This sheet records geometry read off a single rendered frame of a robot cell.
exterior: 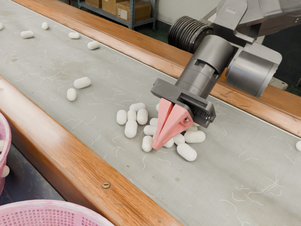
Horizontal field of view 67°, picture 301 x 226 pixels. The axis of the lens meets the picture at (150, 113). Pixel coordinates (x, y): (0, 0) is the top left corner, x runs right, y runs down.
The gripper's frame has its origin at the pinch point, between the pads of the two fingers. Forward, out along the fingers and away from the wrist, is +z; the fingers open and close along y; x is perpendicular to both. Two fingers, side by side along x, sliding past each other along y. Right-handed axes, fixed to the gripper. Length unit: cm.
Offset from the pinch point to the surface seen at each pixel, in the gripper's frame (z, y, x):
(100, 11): -106, -229, 160
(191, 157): -1.1, 5.2, 1.8
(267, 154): -8.8, 14.4, 10.0
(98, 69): -8.1, -27.8, 8.6
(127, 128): 0.5, -6.1, -0.3
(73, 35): -14, -47, 12
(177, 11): -145, -137, 175
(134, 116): -2.1, -7.6, 2.1
